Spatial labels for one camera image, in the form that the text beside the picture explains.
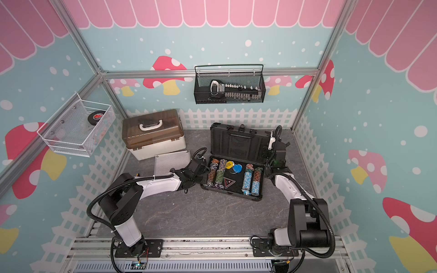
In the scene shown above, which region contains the silver aluminium poker case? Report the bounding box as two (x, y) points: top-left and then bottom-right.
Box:
(154, 150), (191, 176)

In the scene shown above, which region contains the black plastic poker case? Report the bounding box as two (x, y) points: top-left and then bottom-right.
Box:
(201, 122), (270, 201)

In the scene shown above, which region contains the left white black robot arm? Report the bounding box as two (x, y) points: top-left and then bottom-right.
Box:
(86, 147), (209, 248)

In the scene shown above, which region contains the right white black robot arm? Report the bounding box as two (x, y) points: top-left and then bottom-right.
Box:
(265, 126), (336, 259)

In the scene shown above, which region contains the poker chip stack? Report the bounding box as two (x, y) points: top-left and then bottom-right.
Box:
(242, 164), (254, 196)
(251, 167), (263, 196)
(215, 159), (227, 189)
(207, 159), (219, 187)

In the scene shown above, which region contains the socket bit set holder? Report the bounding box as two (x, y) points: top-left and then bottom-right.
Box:
(209, 80), (263, 101)

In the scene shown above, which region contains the black triangle button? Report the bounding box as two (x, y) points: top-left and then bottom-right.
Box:
(224, 177), (236, 189)

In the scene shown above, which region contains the yellow dealer chip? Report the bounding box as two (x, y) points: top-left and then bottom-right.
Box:
(225, 161), (235, 169)

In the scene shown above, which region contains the blue dealer chip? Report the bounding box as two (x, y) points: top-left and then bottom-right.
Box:
(232, 164), (242, 174)

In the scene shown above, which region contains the brown lid storage box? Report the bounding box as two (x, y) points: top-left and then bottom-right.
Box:
(122, 109), (186, 160)

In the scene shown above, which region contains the small green circuit board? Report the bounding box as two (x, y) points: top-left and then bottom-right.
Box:
(131, 262), (147, 270)

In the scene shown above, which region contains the black tape roll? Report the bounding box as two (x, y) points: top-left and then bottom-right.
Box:
(88, 110), (106, 126)

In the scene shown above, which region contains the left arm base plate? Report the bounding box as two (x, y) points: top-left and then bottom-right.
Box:
(115, 239), (163, 258)

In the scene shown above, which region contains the black wire wall basket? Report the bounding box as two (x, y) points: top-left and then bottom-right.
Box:
(193, 64), (266, 104)

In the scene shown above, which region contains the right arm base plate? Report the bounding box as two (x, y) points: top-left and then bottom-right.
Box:
(249, 235), (299, 258)

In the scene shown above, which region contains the white wire wall basket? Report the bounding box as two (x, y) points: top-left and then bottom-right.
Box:
(37, 93), (116, 158)

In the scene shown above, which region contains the aluminium front rail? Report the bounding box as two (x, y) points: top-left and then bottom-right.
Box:
(64, 235), (349, 273)

